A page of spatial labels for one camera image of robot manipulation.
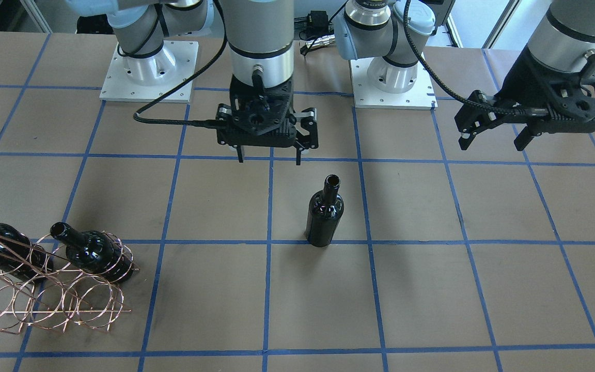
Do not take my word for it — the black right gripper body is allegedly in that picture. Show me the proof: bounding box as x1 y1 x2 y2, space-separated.
216 76 297 148

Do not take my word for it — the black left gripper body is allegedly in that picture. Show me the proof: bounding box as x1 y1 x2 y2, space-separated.
494 47 595 134

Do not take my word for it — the carried dark wine bottle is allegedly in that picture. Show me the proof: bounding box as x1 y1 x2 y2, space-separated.
305 174 345 247

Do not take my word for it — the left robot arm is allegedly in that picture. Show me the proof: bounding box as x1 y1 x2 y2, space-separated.
334 1 595 151

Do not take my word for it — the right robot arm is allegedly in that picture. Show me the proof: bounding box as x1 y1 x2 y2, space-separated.
68 1 319 164

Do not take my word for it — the dark wine bottle in basket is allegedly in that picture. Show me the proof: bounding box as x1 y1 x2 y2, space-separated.
50 222 134 283

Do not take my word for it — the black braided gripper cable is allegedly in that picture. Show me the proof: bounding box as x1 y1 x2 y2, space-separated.
133 0 228 127

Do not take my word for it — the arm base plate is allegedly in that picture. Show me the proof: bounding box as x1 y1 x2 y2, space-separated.
350 57 437 110
100 41 200 103

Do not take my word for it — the copper wire wine basket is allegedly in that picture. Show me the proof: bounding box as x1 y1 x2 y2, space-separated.
0 235 132 334

